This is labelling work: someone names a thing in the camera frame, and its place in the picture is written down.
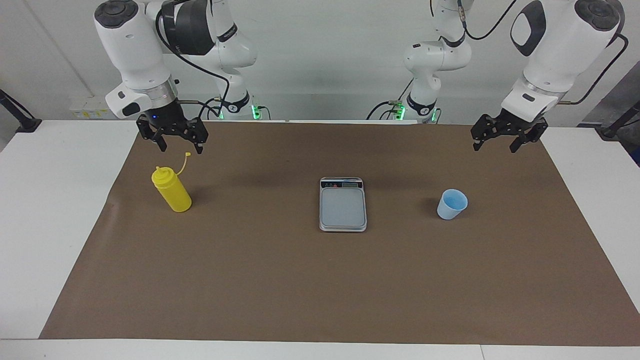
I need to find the silver digital kitchen scale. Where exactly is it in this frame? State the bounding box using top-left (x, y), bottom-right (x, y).
top-left (319, 176), bottom-right (368, 233)

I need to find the light blue plastic cup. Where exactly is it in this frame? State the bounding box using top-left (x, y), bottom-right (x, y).
top-left (437, 189), bottom-right (469, 221)

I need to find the black clamp stand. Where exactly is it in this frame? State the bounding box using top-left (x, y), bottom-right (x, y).
top-left (595, 100), bottom-right (640, 140)
top-left (0, 89), bottom-right (42, 133)

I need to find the black left base cable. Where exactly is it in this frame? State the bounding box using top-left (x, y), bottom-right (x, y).
top-left (366, 77), bottom-right (416, 121)

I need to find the white wall power strip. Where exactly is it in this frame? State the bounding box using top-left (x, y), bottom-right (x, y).
top-left (70, 97), bottom-right (113, 120)

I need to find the brown table mat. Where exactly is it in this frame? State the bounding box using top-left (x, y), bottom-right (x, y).
top-left (39, 120), bottom-right (640, 347)

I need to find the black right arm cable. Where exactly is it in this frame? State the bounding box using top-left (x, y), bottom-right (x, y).
top-left (155, 0), bottom-right (231, 121)

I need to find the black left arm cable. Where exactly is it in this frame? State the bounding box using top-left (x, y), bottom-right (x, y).
top-left (457, 0), bottom-right (630, 106)

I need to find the black base cable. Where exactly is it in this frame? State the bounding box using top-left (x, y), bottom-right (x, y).
top-left (206, 97), bottom-right (272, 121)
top-left (366, 77), bottom-right (416, 121)

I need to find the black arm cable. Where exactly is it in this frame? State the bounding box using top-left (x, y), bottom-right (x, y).
top-left (155, 0), bottom-right (231, 121)
top-left (457, 0), bottom-right (630, 106)

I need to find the black right base cable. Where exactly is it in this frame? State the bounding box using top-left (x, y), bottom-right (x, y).
top-left (206, 97), bottom-right (272, 121)

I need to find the yellow squeeze bottle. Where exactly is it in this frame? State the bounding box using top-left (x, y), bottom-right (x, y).
top-left (151, 152), bottom-right (193, 213)

